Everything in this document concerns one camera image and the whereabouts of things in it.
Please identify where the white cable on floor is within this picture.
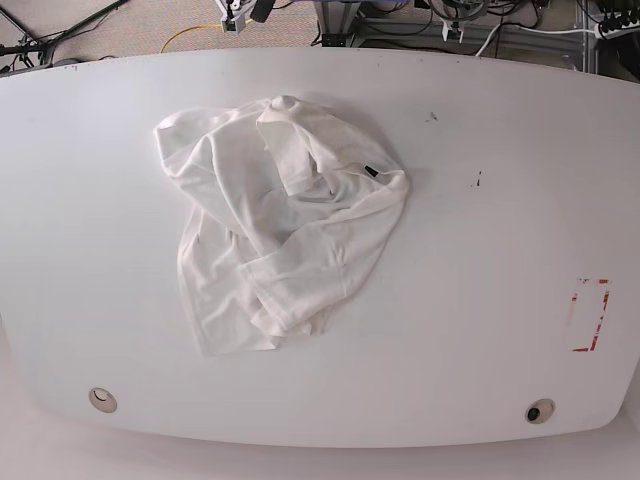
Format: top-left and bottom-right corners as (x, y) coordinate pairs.
(474, 23), (599, 57)

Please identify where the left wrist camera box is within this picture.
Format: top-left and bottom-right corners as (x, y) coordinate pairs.
(442, 21), (464, 43)

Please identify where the right table grommet hole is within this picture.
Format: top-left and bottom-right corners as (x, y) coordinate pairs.
(525, 398), (555, 425)

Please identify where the white power strip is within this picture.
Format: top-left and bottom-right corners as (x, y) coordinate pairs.
(594, 9), (639, 40)

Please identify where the white printed T-shirt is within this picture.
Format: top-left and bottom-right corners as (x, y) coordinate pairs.
(154, 96), (409, 356)

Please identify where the aluminium frame stand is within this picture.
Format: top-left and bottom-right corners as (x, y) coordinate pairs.
(314, 1), (600, 74)

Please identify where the yellow cable on floor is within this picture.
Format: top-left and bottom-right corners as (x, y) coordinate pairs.
(159, 23), (224, 54)

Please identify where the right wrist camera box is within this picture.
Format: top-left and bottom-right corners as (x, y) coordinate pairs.
(220, 14), (247, 34)

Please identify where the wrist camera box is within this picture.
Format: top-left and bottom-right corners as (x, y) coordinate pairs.
(442, 21), (464, 43)
(220, 14), (247, 34)

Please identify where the left table grommet hole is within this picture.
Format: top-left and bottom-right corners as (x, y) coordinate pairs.
(88, 387), (118, 414)

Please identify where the red tape rectangle marking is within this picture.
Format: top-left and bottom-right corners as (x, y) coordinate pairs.
(567, 278), (611, 353)

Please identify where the table grommet hole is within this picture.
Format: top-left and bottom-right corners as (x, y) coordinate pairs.
(525, 398), (555, 425)
(88, 387), (118, 414)

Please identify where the black tripod stand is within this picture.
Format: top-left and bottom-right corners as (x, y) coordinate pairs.
(1, 0), (128, 77)

